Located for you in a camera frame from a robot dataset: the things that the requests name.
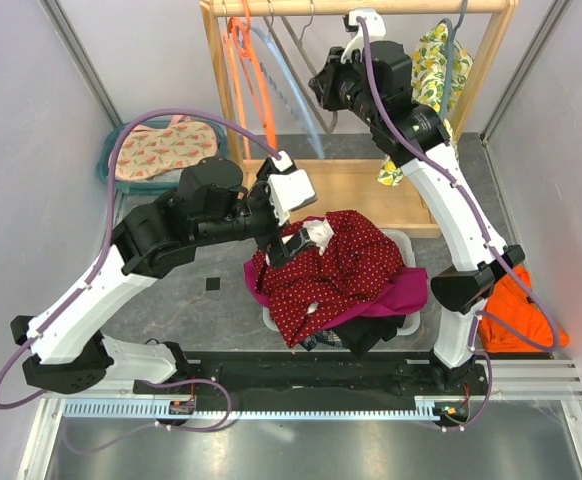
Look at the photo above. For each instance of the small black floor square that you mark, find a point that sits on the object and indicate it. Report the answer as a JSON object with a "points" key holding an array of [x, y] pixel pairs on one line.
{"points": [[212, 283]]}

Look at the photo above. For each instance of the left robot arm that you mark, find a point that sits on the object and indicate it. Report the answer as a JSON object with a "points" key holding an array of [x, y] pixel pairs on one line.
{"points": [[210, 206]]}

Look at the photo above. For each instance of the floral pink cloth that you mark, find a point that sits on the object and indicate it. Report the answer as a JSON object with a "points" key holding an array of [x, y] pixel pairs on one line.
{"points": [[148, 152]]}

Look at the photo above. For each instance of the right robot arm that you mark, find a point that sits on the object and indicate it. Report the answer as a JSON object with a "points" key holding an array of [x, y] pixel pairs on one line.
{"points": [[374, 83]]}

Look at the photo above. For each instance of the wooden clothes rack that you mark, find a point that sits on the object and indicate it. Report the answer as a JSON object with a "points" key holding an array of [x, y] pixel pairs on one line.
{"points": [[349, 184]]}

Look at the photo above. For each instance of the orange plastic hanger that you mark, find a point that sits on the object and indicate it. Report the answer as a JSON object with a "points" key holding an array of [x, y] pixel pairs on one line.
{"points": [[234, 75]]}

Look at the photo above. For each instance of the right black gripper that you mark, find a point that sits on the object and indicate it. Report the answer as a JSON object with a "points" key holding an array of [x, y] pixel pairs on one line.
{"points": [[323, 84]]}

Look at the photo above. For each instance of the light blue hanger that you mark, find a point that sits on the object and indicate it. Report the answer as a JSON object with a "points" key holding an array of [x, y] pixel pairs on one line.
{"points": [[284, 80]]}

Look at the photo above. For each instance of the white perforated basket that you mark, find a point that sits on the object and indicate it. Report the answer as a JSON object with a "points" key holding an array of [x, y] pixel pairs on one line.
{"points": [[403, 241]]}

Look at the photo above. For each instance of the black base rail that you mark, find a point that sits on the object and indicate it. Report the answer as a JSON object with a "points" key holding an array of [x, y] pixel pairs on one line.
{"points": [[322, 379]]}

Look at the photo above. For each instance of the slate blue hanger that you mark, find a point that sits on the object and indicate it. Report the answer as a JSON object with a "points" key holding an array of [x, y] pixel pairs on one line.
{"points": [[449, 54]]}

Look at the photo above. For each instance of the navy plaid skirt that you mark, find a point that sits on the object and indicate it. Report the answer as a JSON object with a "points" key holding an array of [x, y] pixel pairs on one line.
{"points": [[327, 338]]}

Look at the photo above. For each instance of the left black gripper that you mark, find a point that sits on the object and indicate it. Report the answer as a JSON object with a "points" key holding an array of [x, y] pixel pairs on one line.
{"points": [[283, 251]]}

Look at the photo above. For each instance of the red polka dot skirt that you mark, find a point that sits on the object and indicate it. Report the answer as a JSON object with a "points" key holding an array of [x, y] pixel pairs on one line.
{"points": [[318, 286]]}

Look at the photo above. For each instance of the magenta skirt grey lining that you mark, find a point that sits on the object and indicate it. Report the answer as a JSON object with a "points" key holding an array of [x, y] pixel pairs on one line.
{"points": [[405, 294]]}

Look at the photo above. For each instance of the white cable duct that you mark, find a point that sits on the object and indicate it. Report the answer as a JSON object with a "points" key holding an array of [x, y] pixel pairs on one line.
{"points": [[163, 409]]}

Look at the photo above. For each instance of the lemon print garment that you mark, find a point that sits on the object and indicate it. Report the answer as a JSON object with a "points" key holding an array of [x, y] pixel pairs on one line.
{"points": [[429, 65]]}

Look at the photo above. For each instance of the black pleated skirt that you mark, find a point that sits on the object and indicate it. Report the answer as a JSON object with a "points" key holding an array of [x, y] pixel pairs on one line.
{"points": [[360, 334]]}

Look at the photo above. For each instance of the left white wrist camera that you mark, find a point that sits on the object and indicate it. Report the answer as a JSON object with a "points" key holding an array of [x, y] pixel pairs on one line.
{"points": [[290, 188]]}

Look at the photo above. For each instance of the grey hanger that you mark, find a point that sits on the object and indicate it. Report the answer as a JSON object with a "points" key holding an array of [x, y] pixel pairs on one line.
{"points": [[298, 41]]}

